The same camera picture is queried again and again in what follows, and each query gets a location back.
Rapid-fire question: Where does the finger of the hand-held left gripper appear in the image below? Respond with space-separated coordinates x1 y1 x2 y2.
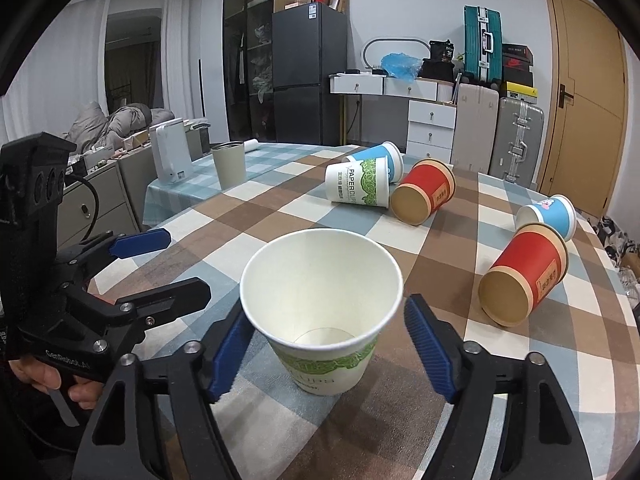
65 277 212 332
56 228 172 283

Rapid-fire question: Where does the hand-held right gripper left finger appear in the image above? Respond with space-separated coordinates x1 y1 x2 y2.
74 305 256 480

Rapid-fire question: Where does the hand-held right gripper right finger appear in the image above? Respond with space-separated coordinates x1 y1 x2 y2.
404 294 596 480

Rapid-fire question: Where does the white paper cup green band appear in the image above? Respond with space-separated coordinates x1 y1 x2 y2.
240 228 405 397

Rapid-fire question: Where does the red paper cup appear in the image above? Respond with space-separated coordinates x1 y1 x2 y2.
390 158 457 226
478 222 569 327

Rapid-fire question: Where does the blue paper cup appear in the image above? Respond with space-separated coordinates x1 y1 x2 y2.
342 141 405 184
515 194 577 242

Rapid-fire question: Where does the white paper cup green print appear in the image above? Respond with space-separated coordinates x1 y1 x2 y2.
325 156 391 209

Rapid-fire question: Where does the person's left hand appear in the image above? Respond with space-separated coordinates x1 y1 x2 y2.
9 357 103 411

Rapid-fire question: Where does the grey cabinet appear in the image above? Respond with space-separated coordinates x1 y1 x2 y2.
57 147 156 251

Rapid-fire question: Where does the white appliance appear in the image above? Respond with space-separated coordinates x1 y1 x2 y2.
150 119 194 184

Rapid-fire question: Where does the grey tumbler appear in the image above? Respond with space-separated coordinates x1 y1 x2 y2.
211 141 246 191

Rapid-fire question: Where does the grey bedding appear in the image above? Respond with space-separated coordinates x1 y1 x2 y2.
65 101 173 152

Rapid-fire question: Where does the checked tablecloth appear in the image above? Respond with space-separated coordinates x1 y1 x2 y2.
85 142 631 480

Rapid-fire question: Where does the white curtain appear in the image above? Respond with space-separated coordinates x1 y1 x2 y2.
160 0 226 126

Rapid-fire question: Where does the glass display cabinet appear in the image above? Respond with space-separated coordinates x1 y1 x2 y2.
222 0 306 143

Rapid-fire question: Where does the beige suitcase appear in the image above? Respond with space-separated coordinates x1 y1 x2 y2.
452 82 501 173

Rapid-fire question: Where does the silver suitcase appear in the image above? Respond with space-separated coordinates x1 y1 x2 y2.
489 96 545 186

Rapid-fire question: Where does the black refrigerator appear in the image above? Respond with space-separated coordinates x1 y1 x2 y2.
271 1 349 146

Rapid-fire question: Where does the white dressing table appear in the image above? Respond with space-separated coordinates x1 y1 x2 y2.
328 73 457 163

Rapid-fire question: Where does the yellow black shoe box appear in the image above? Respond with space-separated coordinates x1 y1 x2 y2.
501 81 540 106

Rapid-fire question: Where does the blue plastic bag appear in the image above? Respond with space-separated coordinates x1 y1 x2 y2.
381 53 424 81

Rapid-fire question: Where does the black bag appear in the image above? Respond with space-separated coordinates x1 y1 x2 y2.
422 40 457 81

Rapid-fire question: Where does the oval mirror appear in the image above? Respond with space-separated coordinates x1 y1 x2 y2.
362 37 432 72

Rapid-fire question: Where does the wooden door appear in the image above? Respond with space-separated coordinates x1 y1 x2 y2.
537 0 629 218

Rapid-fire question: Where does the teal suitcase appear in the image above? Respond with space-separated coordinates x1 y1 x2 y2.
462 6 504 84

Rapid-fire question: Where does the black cable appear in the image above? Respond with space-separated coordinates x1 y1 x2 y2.
64 175 98 243

